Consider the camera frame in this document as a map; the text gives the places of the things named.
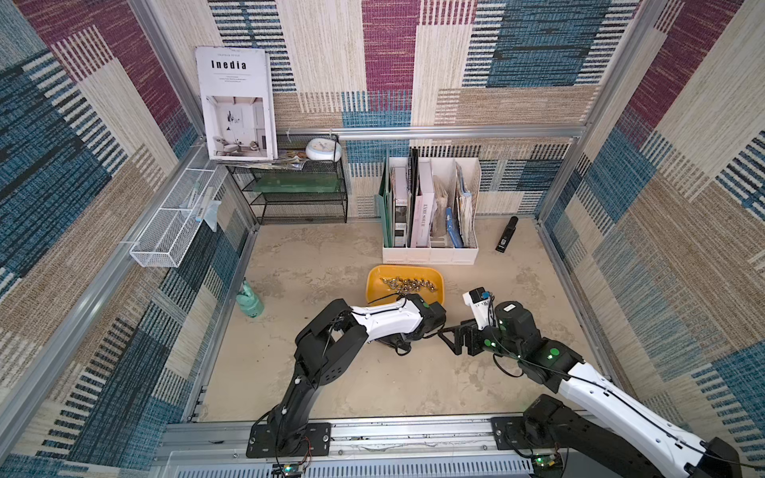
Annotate yellow oval storage tray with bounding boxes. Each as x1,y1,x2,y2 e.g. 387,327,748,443
366,264,445,305

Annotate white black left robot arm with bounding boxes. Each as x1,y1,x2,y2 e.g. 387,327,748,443
247,294,446,458

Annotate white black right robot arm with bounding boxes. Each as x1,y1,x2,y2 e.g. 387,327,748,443
438,299,743,477

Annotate blue booklet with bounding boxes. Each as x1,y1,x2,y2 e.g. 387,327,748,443
445,207,464,249

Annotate white perforated file organizer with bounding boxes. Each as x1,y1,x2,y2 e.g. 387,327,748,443
377,151,481,266

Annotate white pink book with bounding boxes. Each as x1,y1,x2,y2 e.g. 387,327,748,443
410,159,435,248

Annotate black stapler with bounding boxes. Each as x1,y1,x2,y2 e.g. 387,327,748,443
495,216,519,253

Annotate green folder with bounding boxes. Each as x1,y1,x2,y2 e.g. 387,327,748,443
376,155,394,248

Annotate green spray bottle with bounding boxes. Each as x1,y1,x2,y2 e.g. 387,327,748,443
236,280,264,318

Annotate white round alarm clock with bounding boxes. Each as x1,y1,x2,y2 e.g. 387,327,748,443
305,137,343,163

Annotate white Inedia magazine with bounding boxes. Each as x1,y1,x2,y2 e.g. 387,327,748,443
195,47,278,163

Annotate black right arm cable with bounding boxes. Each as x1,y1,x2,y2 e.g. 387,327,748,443
489,333,765,473

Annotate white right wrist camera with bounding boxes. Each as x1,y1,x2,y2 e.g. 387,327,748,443
463,287,492,330

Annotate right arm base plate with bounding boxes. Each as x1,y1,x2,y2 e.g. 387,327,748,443
489,415,572,451

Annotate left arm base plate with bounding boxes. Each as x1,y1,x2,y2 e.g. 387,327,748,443
245,422,332,459

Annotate white wire wall basket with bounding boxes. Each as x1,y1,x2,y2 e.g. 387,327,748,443
129,167,226,268

